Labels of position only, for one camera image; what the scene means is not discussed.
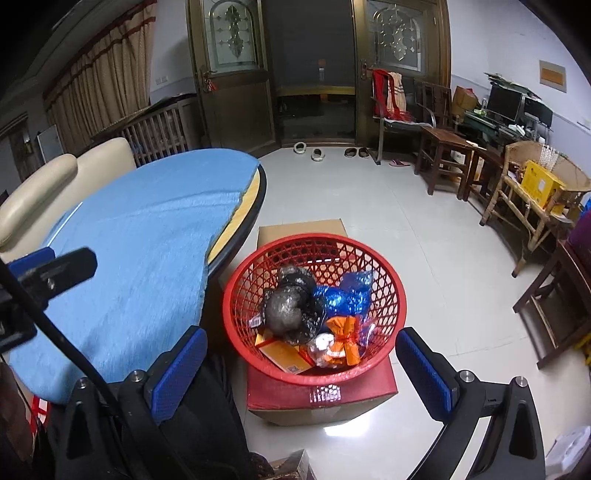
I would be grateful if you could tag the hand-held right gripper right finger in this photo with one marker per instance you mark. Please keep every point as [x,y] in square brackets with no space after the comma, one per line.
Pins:
[425,378]

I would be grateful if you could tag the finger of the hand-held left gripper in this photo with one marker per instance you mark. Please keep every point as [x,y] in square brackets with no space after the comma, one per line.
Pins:
[32,261]
[60,273]

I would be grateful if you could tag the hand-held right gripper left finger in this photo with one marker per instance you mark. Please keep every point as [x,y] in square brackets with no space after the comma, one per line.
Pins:
[180,374]

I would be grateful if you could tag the orange plastic bag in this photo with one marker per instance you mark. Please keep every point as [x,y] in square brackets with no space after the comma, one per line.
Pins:
[344,337]

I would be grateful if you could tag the small printed carton box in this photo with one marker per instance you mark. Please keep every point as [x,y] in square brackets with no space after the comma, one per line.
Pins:
[281,355]

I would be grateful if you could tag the red plastic mesh basket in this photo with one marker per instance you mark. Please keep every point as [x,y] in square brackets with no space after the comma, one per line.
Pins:
[318,378]

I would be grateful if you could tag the clear white plastic bag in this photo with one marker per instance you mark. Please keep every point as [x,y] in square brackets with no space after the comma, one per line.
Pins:
[321,344]

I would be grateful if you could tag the blue plastic bag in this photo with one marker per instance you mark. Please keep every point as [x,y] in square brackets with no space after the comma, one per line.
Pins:
[344,295]

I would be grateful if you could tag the black plastic bag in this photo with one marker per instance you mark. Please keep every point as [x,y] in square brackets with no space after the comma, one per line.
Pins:
[288,309]

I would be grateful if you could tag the person's dark pants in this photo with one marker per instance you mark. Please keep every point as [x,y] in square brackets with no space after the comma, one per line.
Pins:
[217,415]

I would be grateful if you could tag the beige leather sofa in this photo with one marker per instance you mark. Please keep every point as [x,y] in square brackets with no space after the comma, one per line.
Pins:
[46,194]

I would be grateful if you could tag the blue tablecloth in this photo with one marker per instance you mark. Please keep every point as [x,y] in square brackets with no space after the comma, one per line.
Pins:
[152,221]

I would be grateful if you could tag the white panel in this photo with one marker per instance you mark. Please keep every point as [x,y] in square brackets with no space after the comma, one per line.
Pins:
[50,144]

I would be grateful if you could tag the dark carved wooden chair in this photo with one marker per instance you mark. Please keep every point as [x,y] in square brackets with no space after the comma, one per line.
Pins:
[563,286]

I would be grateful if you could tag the wooden crib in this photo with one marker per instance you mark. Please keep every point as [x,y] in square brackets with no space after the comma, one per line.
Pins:
[152,134]

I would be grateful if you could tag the beige curtain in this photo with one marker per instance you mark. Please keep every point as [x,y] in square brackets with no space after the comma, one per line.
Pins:
[101,78]

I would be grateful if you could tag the rattan armchair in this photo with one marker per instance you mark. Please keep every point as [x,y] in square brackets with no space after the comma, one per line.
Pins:
[521,184]

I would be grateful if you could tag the pink flip-flop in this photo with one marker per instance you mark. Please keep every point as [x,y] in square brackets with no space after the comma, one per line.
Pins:
[399,162]

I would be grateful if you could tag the yellow carton box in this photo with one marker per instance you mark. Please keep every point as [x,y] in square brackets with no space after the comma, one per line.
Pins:
[542,182]

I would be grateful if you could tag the dark wooden stool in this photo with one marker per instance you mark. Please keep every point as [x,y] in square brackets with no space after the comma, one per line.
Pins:
[485,157]

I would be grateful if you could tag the brown slipper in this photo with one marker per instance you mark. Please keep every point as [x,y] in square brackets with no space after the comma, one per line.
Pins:
[350,152]
[364,152]

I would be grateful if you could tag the wooden door with red tassel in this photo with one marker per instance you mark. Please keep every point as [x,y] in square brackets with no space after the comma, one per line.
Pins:
[231,106]

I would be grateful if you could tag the red tassel ornament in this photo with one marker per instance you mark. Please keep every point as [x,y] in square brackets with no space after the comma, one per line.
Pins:
[211,84]

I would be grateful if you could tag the white slipper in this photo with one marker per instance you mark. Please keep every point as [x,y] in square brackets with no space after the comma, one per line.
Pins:
[301,147]
[318,155]

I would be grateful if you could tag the cluttered computer desk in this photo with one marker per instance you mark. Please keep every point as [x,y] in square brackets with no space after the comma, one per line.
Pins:
[494,131]

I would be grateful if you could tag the small brown cardboard box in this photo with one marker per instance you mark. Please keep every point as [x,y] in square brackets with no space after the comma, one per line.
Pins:
[464,100]

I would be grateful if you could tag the red striped cloth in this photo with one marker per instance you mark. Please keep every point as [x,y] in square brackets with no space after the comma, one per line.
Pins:
[390,94]

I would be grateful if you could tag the black computer monitor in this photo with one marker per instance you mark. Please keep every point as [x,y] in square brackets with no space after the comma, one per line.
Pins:
[505,102]

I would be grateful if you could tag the small black monitor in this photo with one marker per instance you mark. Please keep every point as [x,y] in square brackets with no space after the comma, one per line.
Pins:
[538,112]

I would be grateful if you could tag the wooden door with glass pane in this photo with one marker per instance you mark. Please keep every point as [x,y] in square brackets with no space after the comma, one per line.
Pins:
[401,37]

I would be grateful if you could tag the metal frame chair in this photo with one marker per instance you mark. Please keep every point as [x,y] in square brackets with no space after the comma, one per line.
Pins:
[401,124]

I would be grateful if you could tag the orange wall panel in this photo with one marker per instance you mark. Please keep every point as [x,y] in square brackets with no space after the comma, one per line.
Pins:
[552,76]

